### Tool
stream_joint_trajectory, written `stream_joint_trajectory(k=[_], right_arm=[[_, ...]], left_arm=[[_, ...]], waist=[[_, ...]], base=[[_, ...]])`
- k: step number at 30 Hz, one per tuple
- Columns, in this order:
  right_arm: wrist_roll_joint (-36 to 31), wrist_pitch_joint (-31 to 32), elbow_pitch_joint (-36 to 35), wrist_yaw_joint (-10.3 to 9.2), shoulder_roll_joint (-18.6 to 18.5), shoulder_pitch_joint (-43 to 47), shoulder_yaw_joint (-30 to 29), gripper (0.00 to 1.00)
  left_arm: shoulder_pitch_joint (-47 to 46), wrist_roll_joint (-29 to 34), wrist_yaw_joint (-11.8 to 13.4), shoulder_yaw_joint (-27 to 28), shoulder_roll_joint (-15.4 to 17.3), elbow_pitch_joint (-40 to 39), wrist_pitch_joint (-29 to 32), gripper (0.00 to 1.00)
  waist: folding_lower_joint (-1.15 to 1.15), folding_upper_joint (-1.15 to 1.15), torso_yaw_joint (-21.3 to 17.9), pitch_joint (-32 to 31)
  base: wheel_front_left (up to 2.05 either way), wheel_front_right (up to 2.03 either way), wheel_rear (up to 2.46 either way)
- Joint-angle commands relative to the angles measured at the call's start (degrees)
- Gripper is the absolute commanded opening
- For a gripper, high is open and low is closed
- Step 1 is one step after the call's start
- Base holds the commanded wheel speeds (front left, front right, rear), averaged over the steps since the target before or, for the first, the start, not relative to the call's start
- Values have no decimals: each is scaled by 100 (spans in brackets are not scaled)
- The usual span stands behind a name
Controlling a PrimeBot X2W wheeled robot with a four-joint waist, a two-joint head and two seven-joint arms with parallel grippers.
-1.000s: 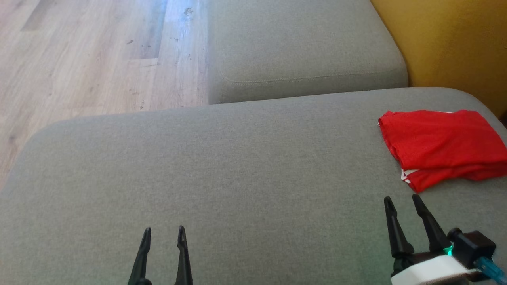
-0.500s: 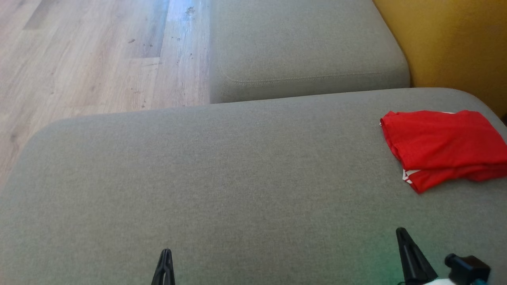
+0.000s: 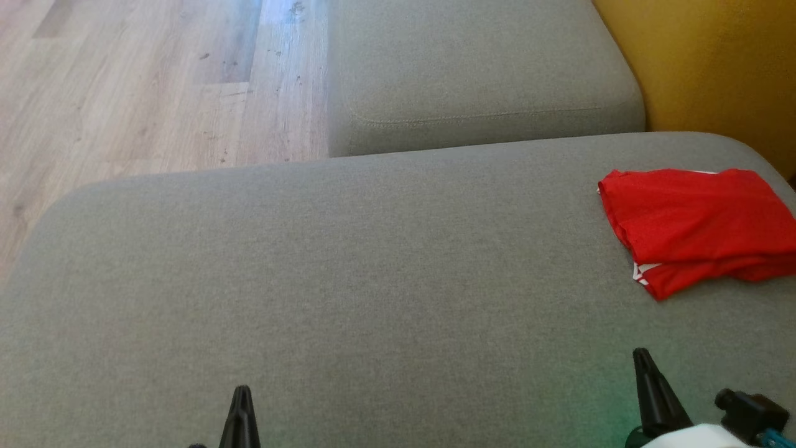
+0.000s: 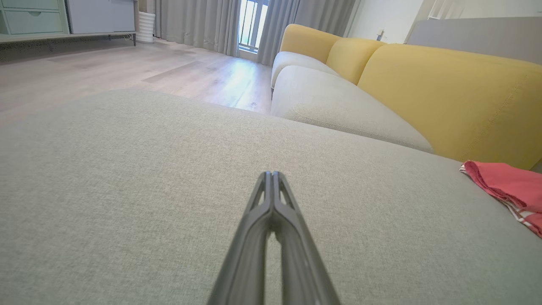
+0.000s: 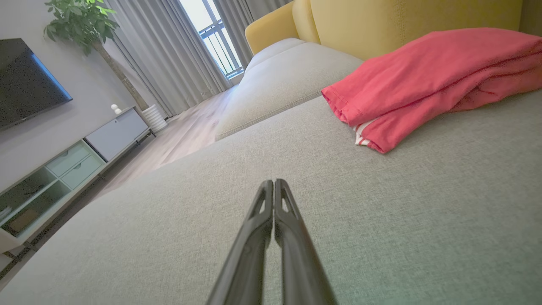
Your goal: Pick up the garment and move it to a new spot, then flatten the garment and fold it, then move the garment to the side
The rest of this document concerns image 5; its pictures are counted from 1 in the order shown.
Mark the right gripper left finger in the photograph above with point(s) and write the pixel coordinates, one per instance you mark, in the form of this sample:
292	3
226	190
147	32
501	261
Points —
247	271

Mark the black flat television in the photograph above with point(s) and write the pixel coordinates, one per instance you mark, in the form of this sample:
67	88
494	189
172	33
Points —
25	80

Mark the wide grey sofa seat cushion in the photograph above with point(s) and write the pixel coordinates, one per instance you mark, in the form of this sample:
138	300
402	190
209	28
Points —
381	220

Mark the balcony window with railing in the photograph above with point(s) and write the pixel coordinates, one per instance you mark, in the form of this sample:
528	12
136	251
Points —
218	46

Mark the narrow grey curtain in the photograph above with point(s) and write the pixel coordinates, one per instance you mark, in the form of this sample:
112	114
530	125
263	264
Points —
235	21

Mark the small white figurine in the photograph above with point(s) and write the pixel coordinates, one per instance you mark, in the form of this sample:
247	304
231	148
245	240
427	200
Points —
116	109

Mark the wide grey curtain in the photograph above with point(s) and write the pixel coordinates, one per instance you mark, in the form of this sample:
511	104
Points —
169	51

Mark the red jersey with black lettering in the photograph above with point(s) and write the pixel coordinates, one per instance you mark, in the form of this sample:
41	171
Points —
423	67

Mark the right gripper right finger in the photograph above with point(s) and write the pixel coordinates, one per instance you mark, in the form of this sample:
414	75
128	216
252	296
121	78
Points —
302	275

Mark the long low TV cabinet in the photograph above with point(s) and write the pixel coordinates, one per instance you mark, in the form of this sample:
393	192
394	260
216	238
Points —
118	133

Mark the green indoor tree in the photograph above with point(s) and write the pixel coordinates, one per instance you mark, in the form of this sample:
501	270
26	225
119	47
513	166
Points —
80	21

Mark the red shorts with white waistband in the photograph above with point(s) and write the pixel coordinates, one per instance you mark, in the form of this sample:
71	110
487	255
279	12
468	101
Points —
406	131

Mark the mint green cabinet drawer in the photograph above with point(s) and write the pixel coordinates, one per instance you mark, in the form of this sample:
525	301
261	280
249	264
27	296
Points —
67	159
82	171

